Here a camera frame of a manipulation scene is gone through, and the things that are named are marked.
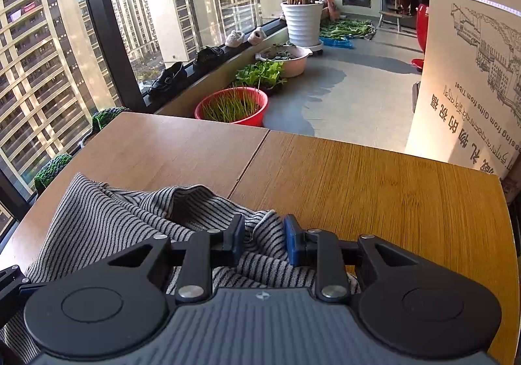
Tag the red plastic stool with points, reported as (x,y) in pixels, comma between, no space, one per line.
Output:
(422,34)

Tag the grey striped garment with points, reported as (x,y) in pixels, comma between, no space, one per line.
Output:
(263,311)

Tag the green knitted slipper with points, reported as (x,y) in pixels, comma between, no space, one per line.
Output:
(50,171)
(102,118)

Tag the small wooden stool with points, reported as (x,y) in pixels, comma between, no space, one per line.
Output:
(400,20)

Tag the black shoe on sill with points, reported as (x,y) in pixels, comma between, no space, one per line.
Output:
(168,79)
(208,58)

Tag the small pink baby shoe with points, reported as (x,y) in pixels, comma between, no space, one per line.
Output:
(234,39)

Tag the red basin with grass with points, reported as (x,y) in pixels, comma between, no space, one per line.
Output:
(237,105)

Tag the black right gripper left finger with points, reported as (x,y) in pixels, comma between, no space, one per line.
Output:
(195,258)

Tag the large cardboard box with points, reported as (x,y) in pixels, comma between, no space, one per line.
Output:
(468,107)

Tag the green vegetables on floor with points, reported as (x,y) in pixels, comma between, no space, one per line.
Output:
(343,29)

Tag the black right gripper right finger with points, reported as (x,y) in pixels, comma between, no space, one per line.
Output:
(321,250)

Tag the pink basin with plants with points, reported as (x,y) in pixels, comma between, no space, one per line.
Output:
(292,58)

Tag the green leafy vegetable plant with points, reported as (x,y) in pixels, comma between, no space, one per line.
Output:
(265,76)

